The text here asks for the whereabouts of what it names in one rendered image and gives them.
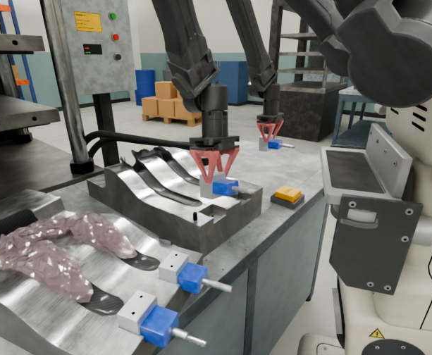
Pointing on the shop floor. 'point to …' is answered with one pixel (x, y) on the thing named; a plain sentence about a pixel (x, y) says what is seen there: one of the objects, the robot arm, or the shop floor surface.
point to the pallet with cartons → (168, 106)
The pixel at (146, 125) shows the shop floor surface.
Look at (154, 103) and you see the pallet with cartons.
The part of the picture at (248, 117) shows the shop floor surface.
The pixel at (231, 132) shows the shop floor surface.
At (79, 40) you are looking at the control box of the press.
